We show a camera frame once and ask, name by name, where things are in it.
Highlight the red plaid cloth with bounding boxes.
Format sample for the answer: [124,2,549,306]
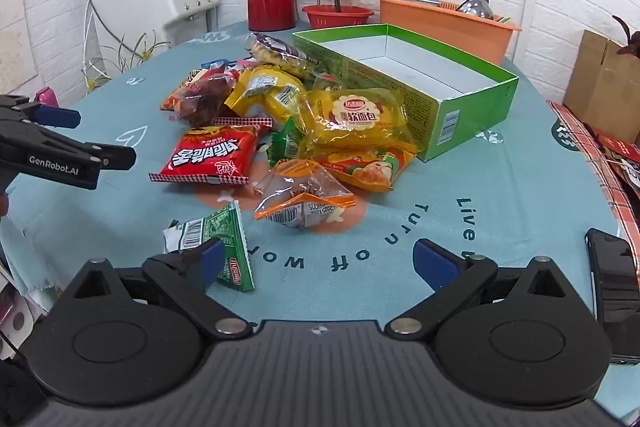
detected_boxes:
[547,100,640,254]

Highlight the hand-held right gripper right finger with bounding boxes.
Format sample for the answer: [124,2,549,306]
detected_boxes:
[385,238,597,340]

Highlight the clear red packet brown snack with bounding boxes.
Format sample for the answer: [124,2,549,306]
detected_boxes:
[160,67,242,128]

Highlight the plant with yellow flowers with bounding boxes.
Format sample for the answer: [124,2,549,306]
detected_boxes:
[81,32,172,94]

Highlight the clear packet orange edges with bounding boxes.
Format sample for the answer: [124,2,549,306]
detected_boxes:
[253,159,357,228]

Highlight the dark red plant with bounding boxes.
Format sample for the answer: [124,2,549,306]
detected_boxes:
[612,14,640,56]

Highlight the red plastic basket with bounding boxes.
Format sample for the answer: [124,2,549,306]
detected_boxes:
[301,4,375,29]

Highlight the orange plastic basin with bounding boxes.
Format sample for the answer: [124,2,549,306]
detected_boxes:
[372,0,524,66]

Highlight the beige board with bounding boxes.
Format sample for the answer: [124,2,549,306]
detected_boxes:
[0,0,39,94]

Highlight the yellow packet white label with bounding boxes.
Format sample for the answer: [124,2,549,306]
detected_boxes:
[224,64,307,124]

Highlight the tall brown cardboard box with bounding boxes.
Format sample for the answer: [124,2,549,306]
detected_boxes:
[563,29,640,138]

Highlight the orange green snack packet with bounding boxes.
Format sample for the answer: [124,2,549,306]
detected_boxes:
[309,147,417,192]

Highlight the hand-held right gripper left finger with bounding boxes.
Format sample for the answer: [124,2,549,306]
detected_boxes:
[47,238,253,341]

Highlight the white countertop water dispenser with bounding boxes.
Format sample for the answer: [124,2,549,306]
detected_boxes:
[88,0,221,58]

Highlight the dark clear cookie packet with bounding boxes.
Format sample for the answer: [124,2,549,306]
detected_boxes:
[246,32,322,80]

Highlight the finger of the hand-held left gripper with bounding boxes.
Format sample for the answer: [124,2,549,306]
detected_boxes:
[0,94,82,128]
[0,122,137,190]

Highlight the large yellow bread packet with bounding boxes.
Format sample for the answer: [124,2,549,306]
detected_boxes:
[297,88,417,154]

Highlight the green cardboard box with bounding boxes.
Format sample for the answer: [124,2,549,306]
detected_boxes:
[292,24,520,162]

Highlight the red printed packet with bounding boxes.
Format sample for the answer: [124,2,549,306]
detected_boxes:
[594,129,640,198]

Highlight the red checkered-edge snack packet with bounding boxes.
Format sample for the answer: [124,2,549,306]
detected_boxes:
[149,117,274,186]

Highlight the small dark green packet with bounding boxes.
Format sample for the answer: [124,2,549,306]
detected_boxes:
[266,117,302,168]

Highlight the green white snack packet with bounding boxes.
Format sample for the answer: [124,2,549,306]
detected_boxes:
[163,201,257,294]

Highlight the black phone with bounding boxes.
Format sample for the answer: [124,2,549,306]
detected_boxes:
[584,228,640,366]

